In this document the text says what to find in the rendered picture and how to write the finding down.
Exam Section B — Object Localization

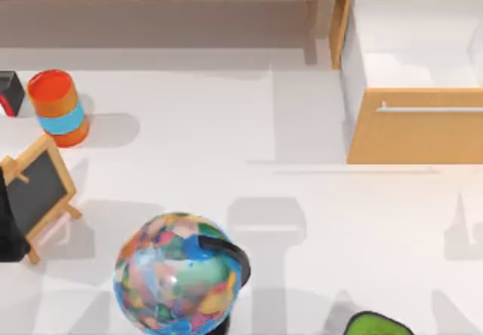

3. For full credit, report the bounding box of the brown open shelf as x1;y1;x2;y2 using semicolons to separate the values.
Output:
0;0;340;66

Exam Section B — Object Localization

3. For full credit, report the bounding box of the long metal handle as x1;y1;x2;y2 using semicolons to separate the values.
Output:
376;101;483;114

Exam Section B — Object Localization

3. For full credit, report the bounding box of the pale wooden drawer front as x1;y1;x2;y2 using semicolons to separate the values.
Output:
346;88;483;164

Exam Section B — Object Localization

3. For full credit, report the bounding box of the black and red stapler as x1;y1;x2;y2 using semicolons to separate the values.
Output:
0;70;26;118

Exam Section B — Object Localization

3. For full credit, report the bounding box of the orange and blue cup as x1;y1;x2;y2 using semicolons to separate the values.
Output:
26;69;91;149

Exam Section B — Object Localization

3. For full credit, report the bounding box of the black globe stand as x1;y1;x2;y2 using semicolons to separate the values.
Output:
198;236;251;335

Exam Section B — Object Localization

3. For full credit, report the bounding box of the green and black object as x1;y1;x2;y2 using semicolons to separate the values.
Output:
344;311;412;335

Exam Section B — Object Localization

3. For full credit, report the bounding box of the wooden framed blackboard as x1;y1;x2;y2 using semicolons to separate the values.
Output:
0;134;84;264

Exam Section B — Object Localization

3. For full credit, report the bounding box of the wooden cupboard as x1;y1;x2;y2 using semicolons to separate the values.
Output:
328;0;483;70

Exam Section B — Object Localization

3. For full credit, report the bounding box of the white open drawer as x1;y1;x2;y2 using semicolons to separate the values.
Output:
340;0;483;136

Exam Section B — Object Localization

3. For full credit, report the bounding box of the colourful globe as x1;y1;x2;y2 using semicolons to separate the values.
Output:
113;211;242;335

